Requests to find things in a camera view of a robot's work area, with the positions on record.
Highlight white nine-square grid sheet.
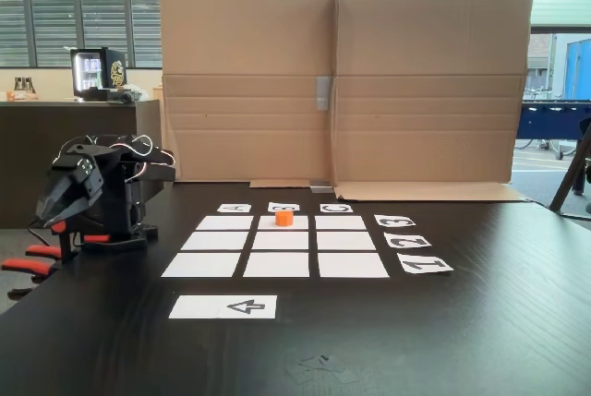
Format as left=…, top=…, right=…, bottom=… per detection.
left=160, top=214, right=390, bottom=280

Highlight red black spring clamp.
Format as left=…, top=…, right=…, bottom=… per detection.
left=1, top=257, right=54, bottom=300
left=25, top=222, right=66, bottom=262

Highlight dark wooden counter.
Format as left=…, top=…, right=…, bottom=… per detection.
left=0, top=99, right=163, bottom=229

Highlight black mini fridge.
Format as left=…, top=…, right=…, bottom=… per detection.
left=69, top=47, right=127, bottom=102

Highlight dark glass bottles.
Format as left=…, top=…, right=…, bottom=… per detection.
left=13, top=76, right=38, bottom=102

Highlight white arrow paper sheet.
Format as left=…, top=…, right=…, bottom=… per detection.
left=168, top=294, right=278, bottom=320

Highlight brown cardboard panel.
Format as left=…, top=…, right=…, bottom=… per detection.
left=159, top=0, right=341, bottom=189
left=331, top=0, right=535, bottom=203

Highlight grey tape strip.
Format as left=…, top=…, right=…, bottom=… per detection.
left=309, top=75, right=334, bottom=194

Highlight paper sheet number 3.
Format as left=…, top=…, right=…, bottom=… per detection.
left=373, top=214, right=416, bottom=231

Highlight paper sheet number 2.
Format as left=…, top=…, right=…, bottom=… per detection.
left=383, top=231, right=433, bottom=249

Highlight paper sheet number 1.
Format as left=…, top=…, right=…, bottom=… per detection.
left=396, top=256, right=454, bottom=275

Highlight dark wooden stand legs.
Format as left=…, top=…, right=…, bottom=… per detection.
left=549, top=116, right=591, bottom=213

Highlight blue container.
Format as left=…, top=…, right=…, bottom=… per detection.
left=565, top=38, right=591, bottom=102

